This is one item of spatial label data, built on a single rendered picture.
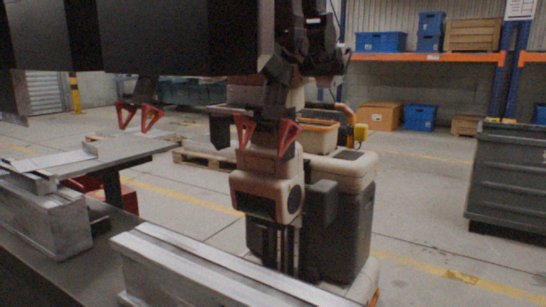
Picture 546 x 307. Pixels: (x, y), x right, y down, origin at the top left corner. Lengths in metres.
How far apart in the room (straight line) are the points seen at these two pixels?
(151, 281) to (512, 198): 2.51
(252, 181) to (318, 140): 0.36
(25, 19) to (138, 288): 0.35
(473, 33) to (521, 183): 3.71
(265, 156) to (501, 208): 1.95
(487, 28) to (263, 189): 5.29
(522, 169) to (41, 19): 2.57
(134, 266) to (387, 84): 6.57
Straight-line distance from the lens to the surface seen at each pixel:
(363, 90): 7.00
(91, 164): 0.71
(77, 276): 0.61
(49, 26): 0.47
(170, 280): 0.42
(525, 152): 2.65
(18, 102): 0.68
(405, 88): 6.80
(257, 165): 1.15
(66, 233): 0.65
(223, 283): 0.37
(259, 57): 0.32
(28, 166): 0.75
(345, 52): 1.02
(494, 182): 2.70
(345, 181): 1.31
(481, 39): 6.08
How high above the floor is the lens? 1.19
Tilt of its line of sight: 16 degrees down
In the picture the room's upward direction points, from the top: straight up
